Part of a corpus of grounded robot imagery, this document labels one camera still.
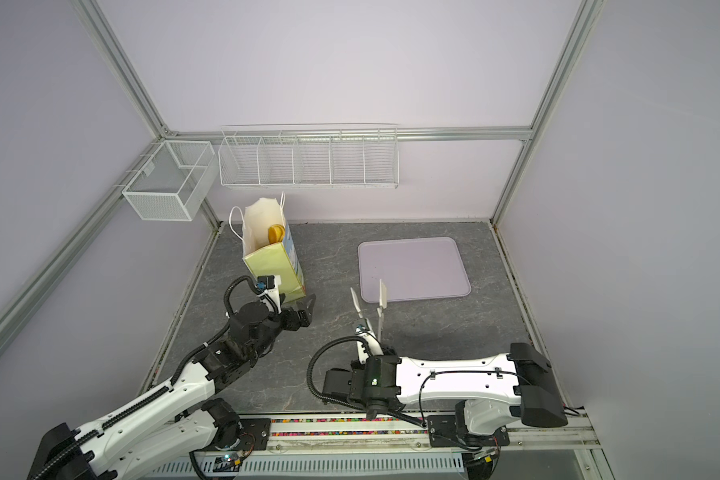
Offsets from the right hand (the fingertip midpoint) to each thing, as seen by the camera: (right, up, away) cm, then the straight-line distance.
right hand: (372, 354), depth 72 cm
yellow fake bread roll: (-31, +31, +24) cm, 50 cm away
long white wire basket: (-19, +56, +27) cm, 65 cm away
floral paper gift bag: (-29, +27, +8) cm, 40 cm away
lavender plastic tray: (+15, +19, +36) cm, 44 cm away
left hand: (-19, +12, +6) cm, 23 cm away
